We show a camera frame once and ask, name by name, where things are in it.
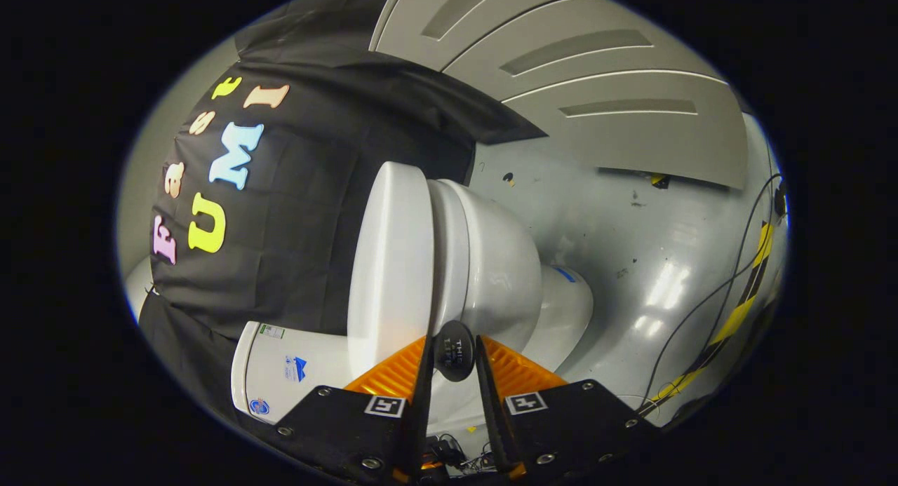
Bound black backdrop cloth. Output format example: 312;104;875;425
137;0;548;431

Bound white toilet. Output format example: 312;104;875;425
232;180;594;438

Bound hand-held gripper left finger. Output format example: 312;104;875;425
270;334;436;485

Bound white toilet lid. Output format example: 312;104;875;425
347;162;436;382

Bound yellow black floor tape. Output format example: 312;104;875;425
638;223;776;413

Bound black round lid handle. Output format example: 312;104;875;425
433;320;476;383

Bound thin black cable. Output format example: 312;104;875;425
637;173;788;411

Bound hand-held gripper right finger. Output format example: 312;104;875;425
474;334;660;481

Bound white panel with slots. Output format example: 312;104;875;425
368;0;749;191

